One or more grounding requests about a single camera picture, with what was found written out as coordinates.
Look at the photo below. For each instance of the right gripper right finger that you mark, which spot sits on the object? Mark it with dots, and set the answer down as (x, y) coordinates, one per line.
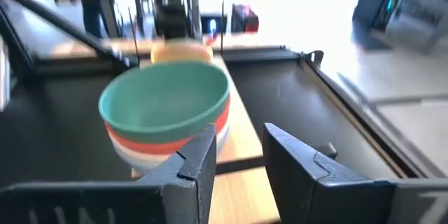
(308, 192)

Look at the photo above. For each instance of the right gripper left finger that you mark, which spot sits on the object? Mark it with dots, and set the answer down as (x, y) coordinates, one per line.
(189, 189)

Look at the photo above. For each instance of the small yellow translucent bowl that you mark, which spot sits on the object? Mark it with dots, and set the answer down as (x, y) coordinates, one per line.
(182, 54)

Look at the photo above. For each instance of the large red bowl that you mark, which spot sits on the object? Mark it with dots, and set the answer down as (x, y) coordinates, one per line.
(154, 147)

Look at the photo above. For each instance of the large white bowl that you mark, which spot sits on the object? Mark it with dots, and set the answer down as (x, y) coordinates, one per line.
(140, 157)

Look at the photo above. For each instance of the large teal bowl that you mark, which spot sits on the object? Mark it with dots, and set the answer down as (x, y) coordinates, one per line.
(161, 98)

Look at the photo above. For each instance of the black device with light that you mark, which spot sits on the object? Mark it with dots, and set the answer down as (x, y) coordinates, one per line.
(218, 21)

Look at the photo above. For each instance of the red box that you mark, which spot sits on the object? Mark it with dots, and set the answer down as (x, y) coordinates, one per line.
(250, 22)

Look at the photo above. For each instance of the black table mat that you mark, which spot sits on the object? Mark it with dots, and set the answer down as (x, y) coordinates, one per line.
(297, 94)

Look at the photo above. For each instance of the black metal frame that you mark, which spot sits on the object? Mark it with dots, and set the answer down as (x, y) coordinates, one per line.
(259, 54)

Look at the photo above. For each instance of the black frame clamp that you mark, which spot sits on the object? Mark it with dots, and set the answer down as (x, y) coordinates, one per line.
(315, 57)

